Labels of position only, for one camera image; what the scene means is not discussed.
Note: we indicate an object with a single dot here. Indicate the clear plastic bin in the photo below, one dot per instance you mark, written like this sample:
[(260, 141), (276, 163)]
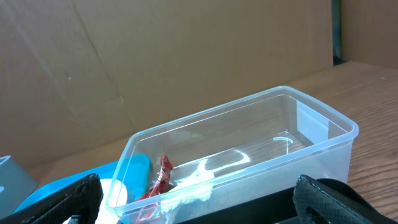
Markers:
[(256, 145)]

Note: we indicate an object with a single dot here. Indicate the grey dish rack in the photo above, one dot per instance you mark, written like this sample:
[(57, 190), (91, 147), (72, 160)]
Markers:
[(16, 185)]

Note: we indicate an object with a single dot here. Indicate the white tissue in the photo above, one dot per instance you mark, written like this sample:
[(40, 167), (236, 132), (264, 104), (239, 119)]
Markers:
[(188, 191)]

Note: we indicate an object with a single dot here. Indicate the black tray bin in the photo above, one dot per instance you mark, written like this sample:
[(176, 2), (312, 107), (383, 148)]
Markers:
[(274, 208)]

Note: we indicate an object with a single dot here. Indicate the large white plate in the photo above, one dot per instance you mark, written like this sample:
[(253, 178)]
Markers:
[(117, 197)]

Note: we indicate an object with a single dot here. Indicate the red snack wrapper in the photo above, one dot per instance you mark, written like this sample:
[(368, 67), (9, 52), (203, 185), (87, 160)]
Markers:
[(161, 185)]

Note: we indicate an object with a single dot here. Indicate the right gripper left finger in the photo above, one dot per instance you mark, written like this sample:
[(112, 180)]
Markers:
[(78, 202)]

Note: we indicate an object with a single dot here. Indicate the brown cardboard backdrop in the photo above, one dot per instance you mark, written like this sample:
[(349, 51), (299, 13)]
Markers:
[(76, 75)]

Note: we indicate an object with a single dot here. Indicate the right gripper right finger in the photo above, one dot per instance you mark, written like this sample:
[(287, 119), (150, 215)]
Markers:
[(317, 203)]

